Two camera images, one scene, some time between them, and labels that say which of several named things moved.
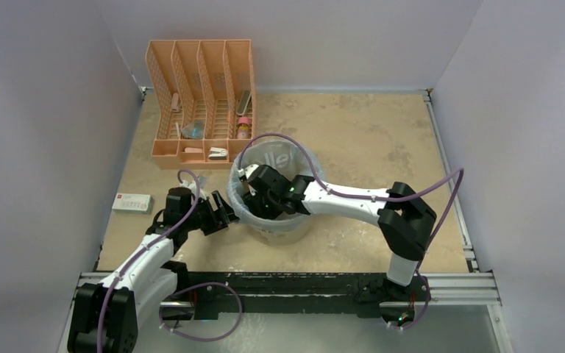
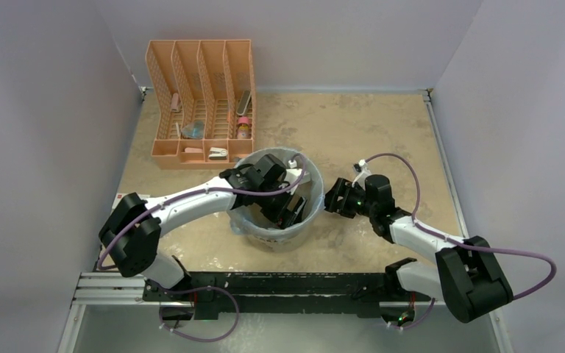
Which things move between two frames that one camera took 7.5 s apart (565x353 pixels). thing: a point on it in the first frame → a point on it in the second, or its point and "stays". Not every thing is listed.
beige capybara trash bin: (282, 231) → (288, 244)
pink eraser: (193, 150) stays
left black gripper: (219, 218) → (283, 217)
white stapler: (218, 154) stays
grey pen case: (243, 101) stays
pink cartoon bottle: (243, 129) stays
